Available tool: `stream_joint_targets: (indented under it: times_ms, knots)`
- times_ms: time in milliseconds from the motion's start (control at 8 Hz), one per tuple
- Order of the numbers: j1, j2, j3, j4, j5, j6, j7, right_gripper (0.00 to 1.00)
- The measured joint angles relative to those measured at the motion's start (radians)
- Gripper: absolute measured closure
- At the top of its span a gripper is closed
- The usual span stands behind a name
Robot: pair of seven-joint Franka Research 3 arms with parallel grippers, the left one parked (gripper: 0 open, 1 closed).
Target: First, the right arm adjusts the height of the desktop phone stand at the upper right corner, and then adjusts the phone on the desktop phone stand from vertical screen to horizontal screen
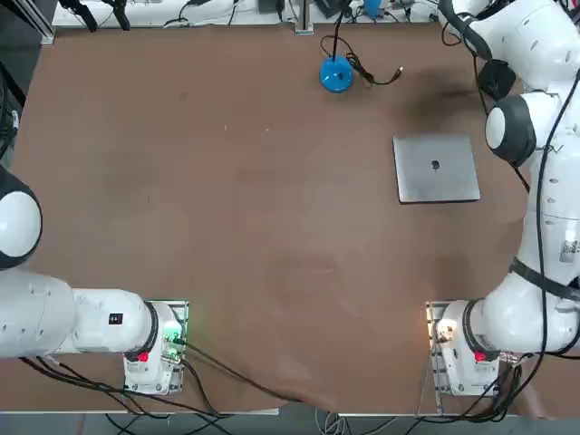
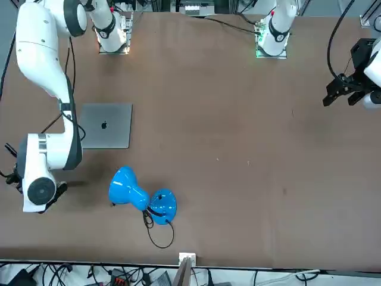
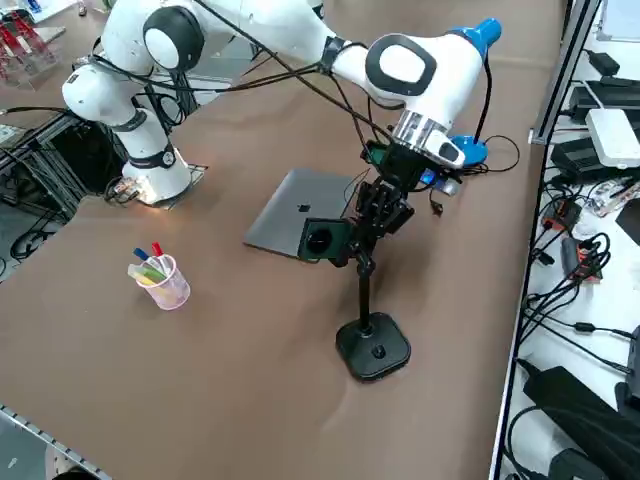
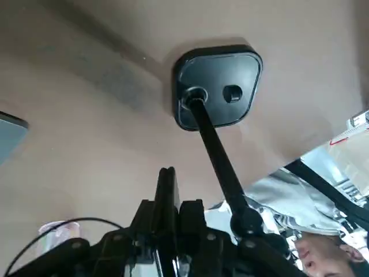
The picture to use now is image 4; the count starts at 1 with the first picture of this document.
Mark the clear plastic pen cup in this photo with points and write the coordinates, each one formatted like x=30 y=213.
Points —
x=66 y=231

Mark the crumpled silver plastic sheet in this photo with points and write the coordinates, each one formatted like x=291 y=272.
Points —
x=274 y=190

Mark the person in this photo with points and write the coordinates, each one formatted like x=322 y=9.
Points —
x=323 y=254

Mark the cardboard box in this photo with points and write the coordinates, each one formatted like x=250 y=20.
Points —
x=354 y=155

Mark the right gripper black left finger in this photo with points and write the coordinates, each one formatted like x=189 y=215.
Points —
x=115 y=254

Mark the black desktop phone stand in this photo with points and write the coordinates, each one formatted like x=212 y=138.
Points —
x=219 y=72

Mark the black metal frame bar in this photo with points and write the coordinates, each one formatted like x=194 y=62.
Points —
x=317 y=179

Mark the silver closed laptop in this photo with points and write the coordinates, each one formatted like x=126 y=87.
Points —
x=11 y=135

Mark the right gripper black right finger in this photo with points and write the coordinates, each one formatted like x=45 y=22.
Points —
x=207 y=254

